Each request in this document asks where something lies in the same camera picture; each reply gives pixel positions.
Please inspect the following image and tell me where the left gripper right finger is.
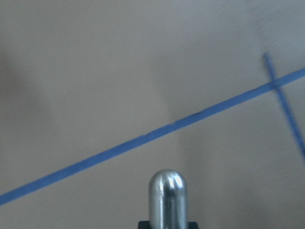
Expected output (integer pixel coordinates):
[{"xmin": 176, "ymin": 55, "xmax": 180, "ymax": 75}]
[{"xmin": 187, "ymin": 221, "xmax": 199, "ymax": 229}]

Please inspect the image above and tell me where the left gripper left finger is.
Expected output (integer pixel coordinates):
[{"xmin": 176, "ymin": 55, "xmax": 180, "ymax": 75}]
[{"xmin": 138, "ymin": 221, "xmax": 150, "ymax": 229}]

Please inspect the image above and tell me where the steel muddler black tip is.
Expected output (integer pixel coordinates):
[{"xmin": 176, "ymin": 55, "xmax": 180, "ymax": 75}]
[{"xmin": 149, "ymin": 169, "xmax": 188, "ymax": 229}]

